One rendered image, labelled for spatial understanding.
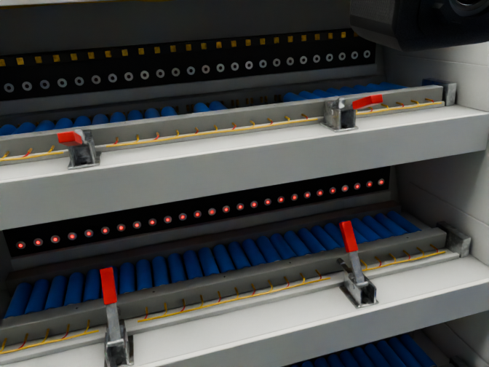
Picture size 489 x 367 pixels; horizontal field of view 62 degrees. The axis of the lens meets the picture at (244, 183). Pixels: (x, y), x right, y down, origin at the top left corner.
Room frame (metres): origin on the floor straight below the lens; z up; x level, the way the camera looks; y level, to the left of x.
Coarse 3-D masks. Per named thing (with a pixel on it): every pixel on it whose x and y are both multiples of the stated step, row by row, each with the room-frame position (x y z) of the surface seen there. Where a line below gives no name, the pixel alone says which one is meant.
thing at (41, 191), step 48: (48, 96) 0.52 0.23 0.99; (96, 96) 0.53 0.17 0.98; (144, 96) 0.55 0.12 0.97; (480, 96) 0.48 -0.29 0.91; (192, 144) 0.42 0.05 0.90; (240, 144) 0.41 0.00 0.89; (288, 144) 0.41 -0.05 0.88; (336, 144) 0.43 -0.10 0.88; (384, 144) 0.44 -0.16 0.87; (432, 144) 0.46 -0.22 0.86; (480, 144) 0.48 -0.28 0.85; (0, 192) 0.35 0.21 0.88; (48, 192) 0.36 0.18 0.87; (96, 192) 0.37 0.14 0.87; (144, 192) 0.39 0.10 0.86; (192, 192) 0.40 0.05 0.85
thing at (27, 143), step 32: (352, 96) 0.48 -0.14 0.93; (384, 96) 0.49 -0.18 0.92; (416, 96) 0.50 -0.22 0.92; (64, 128) 0.42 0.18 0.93; (96, 128) 0.41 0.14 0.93; (128, 128) 0.42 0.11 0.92; (160, 128) 0.43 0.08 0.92; (192, 128) 0.44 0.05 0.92; (224, 128) 0.45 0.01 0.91; (0, 160) 0.38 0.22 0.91
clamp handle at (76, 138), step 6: (66, 132) 0.31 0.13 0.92; (72, 132) 0.31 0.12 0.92; (78, 132) 0.38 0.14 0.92; (60, 138) 0.31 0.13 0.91; (66, 138) 0.31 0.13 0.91; (72, 138) 0.31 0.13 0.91; (78, 138) 0.33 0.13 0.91; (84, 138) 0.38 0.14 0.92; (66, 144) 0.33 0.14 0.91; (72, 144) 0.33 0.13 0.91; (78, 144) 0.34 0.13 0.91; (84, 144) 0.37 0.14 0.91
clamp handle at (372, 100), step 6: (372, 96) 0.37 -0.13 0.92; (378, 96) 0.37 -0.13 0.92; (342, 102) 0.44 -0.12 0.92; (354, 102) 0.40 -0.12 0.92; (360, 102) 0.39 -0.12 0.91; (366, 102) 0.38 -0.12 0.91; (372, 102) 0.37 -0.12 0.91; (378, 102) 0.37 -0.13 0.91; (342, 108) 0.43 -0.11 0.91; (348, 108) 0.42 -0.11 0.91; (354, 108) 0.40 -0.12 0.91; (360, 108) 0.41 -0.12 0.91
